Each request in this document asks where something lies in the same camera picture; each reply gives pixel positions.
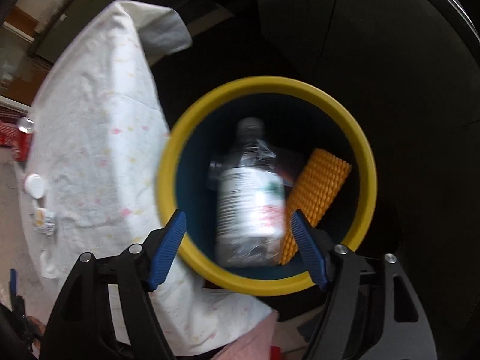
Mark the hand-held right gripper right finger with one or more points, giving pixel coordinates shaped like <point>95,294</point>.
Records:
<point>309,255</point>

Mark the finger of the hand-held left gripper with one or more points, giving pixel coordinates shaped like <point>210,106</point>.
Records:
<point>13,283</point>

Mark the yellow-rimmed dark bin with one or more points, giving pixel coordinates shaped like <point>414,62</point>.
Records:
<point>270,83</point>

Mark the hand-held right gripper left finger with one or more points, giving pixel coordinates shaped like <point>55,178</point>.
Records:
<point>165,255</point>

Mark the small white plastic bottle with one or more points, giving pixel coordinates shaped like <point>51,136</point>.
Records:
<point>34,185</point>

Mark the clear plastic water bottle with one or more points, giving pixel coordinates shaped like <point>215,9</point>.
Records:
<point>247,202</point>

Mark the glass sliding door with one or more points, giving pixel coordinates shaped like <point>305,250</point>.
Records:
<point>18,67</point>

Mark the red soda can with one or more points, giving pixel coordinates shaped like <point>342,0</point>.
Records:
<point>23,144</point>

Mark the white floral tablecloth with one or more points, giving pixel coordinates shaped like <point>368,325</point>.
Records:
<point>93,120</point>

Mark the pink clothing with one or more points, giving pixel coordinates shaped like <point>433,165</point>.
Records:
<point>243,337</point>

